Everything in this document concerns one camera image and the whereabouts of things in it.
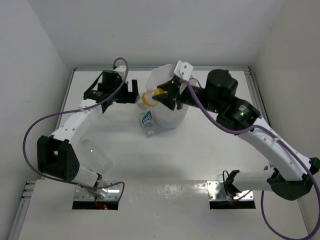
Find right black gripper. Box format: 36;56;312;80
152;77;221;114

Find yellow cap small bottle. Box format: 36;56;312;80
141;88;165;108

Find light blue label bottle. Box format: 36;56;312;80
136;97;155;138

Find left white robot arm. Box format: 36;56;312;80
37;65;139;189

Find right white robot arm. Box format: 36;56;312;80
153;69;320;201

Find white octagonal plastic bin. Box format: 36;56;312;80
146;64;189;129

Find clear unlabelled plastic bottle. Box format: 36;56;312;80
81;139;113;175

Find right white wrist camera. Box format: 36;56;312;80
173;60;194;81

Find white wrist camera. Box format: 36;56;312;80
114;65;127;79
173;60;194;81

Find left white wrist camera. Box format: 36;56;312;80
114;65;127;79

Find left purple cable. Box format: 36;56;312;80
22;57;126;201

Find purple cable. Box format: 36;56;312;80
22;57;126;201
182;79;316;240

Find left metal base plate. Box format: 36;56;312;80
74;184;122;202

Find metal base plate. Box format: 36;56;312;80
74;184;122;202
207;180;254;202

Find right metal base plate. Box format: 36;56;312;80
207;180;254;202

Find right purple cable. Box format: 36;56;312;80
182;79;316;240

